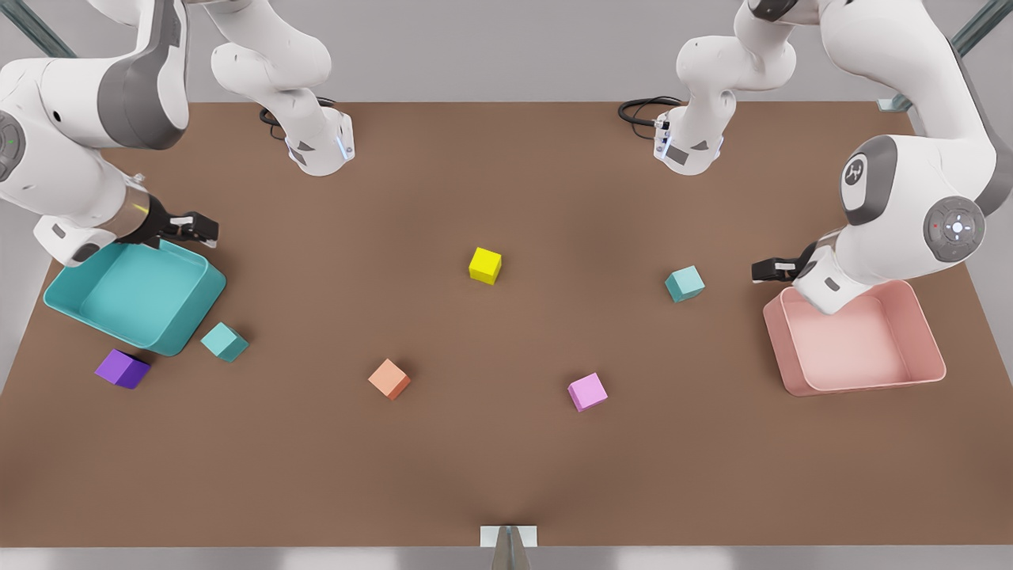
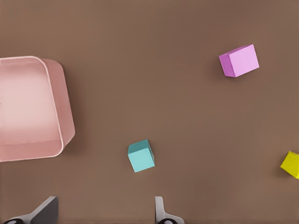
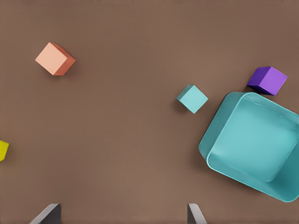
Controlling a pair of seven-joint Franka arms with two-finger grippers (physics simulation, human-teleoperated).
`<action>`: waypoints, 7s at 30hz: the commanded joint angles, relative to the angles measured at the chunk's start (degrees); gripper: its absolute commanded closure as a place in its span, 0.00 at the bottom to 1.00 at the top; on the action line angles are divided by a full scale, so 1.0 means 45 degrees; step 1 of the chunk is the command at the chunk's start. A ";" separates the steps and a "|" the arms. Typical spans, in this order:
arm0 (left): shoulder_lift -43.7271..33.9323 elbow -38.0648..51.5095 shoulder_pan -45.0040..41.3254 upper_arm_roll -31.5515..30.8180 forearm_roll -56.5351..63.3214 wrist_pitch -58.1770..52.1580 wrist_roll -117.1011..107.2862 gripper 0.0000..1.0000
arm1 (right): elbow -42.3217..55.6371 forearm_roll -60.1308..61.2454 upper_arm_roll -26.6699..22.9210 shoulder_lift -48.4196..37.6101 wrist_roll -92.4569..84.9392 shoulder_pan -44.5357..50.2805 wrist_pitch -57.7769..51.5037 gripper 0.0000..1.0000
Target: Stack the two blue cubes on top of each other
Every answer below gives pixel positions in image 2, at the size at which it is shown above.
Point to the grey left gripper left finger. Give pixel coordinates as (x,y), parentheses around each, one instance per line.
(45,211)

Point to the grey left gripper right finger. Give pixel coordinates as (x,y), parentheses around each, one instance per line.
(160,211)

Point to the blue cube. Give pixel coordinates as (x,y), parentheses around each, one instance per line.
(141,156)

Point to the pink plastic bin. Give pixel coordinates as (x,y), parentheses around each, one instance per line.
(30,107)

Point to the yellow cube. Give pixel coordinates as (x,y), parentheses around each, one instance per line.
(291,164)

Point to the purple cube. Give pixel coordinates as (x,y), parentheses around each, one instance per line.
(240,61)

